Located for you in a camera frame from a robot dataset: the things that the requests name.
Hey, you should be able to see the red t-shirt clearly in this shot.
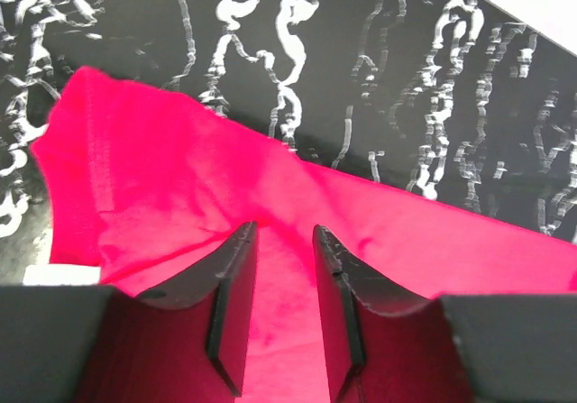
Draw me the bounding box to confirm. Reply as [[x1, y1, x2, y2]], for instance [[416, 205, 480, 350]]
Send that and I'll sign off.
[[32, 68, 576, 402]]

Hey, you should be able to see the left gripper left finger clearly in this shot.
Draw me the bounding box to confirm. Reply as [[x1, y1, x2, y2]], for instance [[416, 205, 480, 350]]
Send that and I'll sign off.
[[76, 222, 258, 402]]

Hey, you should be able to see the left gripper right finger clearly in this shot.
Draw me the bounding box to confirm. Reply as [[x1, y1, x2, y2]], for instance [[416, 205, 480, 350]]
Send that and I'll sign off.
[[313, 225, 473, 402]]

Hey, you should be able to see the black marbled table mat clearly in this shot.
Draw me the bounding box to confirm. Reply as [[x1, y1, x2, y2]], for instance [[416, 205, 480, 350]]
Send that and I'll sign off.
[[1, 0, 576, 283]]

